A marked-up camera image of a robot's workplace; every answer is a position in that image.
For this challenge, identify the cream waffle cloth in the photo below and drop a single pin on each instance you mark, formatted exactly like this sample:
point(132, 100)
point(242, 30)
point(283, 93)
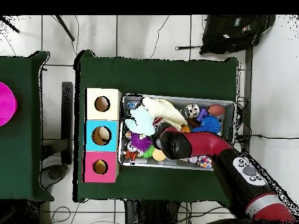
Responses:
point(163, 109)

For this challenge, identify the mint waffle cloth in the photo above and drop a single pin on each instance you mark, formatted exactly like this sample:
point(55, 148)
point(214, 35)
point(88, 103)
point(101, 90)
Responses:
point(140, 121)

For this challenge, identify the yellow duck plush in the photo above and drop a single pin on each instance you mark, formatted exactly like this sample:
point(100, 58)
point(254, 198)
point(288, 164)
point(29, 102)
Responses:
point(100, 162)

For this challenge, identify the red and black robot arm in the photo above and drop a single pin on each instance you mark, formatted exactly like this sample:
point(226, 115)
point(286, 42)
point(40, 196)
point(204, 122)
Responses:
point(205, 142)

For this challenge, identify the silver mesh bin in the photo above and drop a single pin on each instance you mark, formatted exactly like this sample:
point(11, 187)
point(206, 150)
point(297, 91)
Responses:
point(177, 103)

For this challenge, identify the wooden box with three holes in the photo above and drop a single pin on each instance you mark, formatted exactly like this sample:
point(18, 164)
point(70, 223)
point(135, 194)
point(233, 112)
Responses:
point(112, 114)

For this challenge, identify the purple spiky monster toy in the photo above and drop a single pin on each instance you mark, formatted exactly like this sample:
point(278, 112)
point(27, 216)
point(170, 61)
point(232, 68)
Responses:
point(140, 142)

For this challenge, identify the round orange sponge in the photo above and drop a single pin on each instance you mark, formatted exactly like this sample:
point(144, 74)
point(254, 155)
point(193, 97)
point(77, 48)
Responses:
point(158, 155)

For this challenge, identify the striped tiger plush toy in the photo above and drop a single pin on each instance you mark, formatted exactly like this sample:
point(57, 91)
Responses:
point(130, 154)

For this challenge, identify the purple toy brick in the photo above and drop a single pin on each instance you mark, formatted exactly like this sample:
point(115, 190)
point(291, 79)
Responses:
point(202, 114)

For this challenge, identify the dark green tablecloth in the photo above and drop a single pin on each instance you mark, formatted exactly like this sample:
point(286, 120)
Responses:
point(163, 74)
point(23, 151)

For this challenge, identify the blue spiky ball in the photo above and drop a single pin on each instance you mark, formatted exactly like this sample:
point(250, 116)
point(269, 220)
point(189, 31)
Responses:
point(210, 124)

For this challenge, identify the brown toy football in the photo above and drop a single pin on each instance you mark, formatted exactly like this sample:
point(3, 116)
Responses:
point(216, 110)

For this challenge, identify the polka dot fabric toy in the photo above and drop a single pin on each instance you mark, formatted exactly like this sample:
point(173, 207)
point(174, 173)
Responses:
point(205, 161)

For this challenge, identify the black panel on stand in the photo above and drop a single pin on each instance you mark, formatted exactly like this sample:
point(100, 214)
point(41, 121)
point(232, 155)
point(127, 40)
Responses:
point(67, 116)

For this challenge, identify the black backpack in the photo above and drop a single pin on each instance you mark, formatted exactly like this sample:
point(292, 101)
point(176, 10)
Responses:
point(229, 35)

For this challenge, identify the black tripod leg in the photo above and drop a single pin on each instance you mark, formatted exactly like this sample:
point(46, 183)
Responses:
point(65, 28)
point(10, 25)

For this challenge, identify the pink plastic bowl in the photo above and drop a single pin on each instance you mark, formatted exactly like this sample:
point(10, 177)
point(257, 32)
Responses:
point(7, 105)

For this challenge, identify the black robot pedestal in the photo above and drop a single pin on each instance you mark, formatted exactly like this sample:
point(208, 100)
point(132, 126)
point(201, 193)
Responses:
point(151, 214)

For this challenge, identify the grey metal rail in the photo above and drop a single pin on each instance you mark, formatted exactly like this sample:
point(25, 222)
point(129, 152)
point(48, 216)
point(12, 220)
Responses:
point(248, 81)

